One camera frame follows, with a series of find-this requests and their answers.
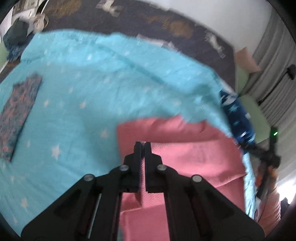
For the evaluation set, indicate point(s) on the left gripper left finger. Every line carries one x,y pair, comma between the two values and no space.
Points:
90,209

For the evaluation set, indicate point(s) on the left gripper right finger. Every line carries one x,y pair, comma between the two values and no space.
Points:
196,210

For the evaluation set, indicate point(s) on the pink knit garment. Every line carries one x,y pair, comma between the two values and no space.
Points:
189,148

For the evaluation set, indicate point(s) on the pink sleeved right forearm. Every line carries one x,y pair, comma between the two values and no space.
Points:
268,214

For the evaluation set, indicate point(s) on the dark teal clothes pile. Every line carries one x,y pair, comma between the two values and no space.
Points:
16,39

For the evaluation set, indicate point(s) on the green pillow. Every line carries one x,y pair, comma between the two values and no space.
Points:
257,118

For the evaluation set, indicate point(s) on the navy star fleece blanket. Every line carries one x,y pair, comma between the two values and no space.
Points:
238,118

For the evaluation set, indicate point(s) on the green bench cushion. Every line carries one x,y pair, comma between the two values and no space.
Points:
242,77

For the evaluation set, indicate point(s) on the pink beige pillow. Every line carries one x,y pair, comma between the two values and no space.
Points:
245,61

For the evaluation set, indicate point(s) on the grey curtain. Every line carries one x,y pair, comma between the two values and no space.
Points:
274,54

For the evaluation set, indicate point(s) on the turquoise star-pattern quilt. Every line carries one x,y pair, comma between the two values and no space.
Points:
90,84

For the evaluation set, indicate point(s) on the floral patterned folded cloth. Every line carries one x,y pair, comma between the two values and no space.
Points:
15,112

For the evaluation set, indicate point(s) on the dark deer-pattern bedspread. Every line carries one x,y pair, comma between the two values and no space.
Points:
139,18

